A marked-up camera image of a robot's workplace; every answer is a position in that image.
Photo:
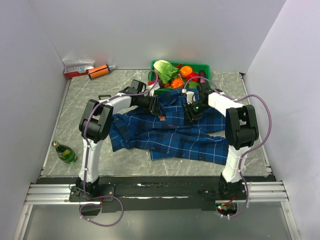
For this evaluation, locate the orange fruit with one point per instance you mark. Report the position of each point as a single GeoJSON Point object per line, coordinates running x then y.
{"type": "Point", "coordinates": [185, 70]}

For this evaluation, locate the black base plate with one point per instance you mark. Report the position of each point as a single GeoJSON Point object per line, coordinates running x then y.
{"type": "Point", "coordinates": [148, 193]}

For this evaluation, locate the green pepper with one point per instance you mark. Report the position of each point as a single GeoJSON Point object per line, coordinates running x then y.
{"type": "Point", "coordinates": [192, 85]}

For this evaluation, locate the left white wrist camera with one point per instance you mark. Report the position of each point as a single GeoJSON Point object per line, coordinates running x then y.
{"type": "Point", "coordinates": [151, 89]}

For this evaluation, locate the green glass bottle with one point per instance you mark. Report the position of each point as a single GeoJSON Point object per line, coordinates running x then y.
{"type": "Point", "coordinates": [64, 153]}

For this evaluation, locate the orange cylinder bottle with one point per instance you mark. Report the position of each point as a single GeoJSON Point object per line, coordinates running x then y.
{"type": "Point", "coordinates": [100, 71]}

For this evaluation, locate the napa cabbage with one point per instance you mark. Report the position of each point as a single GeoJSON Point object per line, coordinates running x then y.
{"type": "Point", "coordinates": [166, 71]}

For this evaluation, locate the blue plaid shirt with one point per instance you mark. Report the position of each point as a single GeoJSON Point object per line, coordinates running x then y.
{"type": "Point", "coordinates": [171, 138]}

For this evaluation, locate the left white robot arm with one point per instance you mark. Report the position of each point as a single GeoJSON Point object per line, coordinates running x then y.
{"type": "Point", "coordinates": [95, 126]}

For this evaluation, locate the purple eggplant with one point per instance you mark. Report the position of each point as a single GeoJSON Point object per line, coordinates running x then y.
{"type": "Point", "coordinates": [202, 74]}

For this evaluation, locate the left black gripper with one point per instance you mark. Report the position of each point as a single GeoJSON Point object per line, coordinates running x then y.
{"type": "Point", "coordinates": [155, 109]}

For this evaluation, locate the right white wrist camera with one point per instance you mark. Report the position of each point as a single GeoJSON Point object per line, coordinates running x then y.
{"type": "Point", "coordinates": [189, 96]}

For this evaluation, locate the red white carton box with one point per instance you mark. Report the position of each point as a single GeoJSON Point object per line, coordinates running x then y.
{"type": "Point", "coordinates": [76, 68]}

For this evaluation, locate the green plastic crate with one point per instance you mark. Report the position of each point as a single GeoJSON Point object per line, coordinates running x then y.
{"type": "Point", "coordinates": [165, 88]}

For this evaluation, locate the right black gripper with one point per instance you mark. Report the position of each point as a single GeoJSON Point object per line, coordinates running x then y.
{"type": "Point", "coordinates": [191, 116]}

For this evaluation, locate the small brooch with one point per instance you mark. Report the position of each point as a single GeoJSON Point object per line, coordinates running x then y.
{"type": "Point", "coordinates": [162, 118]}

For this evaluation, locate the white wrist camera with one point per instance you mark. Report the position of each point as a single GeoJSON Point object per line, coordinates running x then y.
{"type": "Point", "coordinates": [189, 96]}
{"type": "Point", "coordinates": [151, 89]}

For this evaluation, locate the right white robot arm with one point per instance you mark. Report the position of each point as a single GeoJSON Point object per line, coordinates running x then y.
{"type": "Point", "coordinates": [241, 131]}

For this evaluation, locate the red bell pepper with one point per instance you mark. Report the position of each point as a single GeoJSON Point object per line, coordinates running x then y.
{"type": "Point", "coordinates": [193, 76]}

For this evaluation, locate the black folding frame stand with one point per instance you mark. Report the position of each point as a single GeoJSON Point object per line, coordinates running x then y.
{"type": "Point", "coordinates": [104, 96]}

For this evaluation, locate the aluminium rail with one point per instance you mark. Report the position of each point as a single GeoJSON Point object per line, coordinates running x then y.
{"type": "Point", "coordinates": [59, 194]}

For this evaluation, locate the orange pumpkin toy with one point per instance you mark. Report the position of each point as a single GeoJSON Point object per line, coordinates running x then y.
{"type": "Point", "coordinates": [177, 83]}

